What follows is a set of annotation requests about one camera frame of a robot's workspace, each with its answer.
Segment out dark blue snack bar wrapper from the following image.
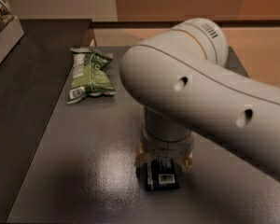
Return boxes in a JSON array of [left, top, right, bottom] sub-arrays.
[[144, 157, 180, 191]]

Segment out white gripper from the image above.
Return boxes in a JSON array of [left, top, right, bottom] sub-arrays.
[[134, 128, 196, 173]]

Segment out green chip bag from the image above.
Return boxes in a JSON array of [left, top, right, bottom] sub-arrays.
[[66, 48, 116, 105]]

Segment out white box of snacks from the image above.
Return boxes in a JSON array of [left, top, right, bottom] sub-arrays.
[[0, 0, 24, 64]]

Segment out dark side table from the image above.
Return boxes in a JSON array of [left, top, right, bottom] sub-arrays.
[[0, 19, 91, 224]]

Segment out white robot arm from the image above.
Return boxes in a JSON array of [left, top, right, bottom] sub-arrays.
[[119, 18, 280, 181]]

